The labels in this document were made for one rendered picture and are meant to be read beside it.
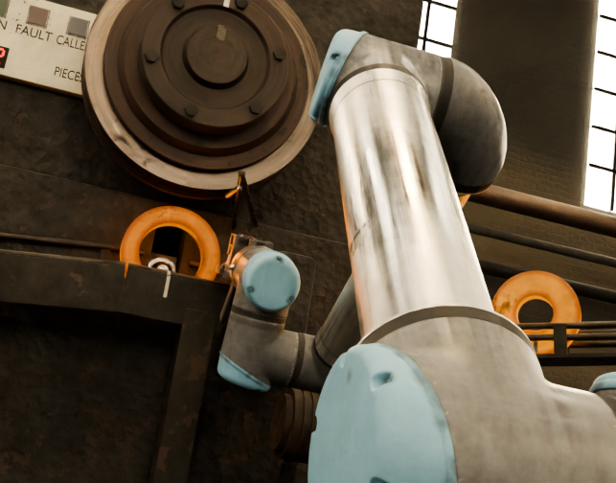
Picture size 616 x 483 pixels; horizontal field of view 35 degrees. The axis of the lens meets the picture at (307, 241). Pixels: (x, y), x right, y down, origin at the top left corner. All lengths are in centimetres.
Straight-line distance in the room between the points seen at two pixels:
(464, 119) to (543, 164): 845
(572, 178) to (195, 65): 804
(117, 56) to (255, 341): 66
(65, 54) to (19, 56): 9
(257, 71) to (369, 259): 111
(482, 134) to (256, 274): 49
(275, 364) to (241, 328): 8
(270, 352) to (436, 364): 92
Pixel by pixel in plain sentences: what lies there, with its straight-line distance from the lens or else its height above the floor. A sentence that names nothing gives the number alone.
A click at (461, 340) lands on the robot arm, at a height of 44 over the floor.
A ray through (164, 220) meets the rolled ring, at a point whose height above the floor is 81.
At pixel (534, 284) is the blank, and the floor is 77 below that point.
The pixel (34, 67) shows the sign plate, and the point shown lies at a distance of 207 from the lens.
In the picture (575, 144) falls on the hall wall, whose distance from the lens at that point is 987.
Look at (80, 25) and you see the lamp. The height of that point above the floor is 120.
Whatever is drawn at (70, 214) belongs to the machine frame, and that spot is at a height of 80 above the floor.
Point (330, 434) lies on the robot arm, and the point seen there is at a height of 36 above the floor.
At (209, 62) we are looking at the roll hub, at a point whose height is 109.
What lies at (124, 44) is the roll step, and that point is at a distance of 192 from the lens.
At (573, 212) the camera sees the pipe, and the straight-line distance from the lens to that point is 874.
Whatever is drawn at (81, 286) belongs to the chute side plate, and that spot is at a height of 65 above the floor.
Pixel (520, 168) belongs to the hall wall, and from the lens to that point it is 949.
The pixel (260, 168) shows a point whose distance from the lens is 192.
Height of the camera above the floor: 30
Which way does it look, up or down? 16 degrees up
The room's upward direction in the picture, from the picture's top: 9 degrees clockwise
